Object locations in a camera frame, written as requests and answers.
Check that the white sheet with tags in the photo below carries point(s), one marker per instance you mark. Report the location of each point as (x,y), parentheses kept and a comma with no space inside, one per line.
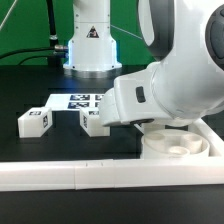
(73,102)

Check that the white round stool seat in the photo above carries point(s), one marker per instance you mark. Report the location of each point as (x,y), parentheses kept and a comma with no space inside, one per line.
(173,143)

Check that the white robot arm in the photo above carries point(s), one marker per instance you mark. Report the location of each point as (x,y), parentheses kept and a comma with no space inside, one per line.
(186,80)

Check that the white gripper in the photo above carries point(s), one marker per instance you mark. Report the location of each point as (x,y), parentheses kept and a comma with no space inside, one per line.
(131,101)

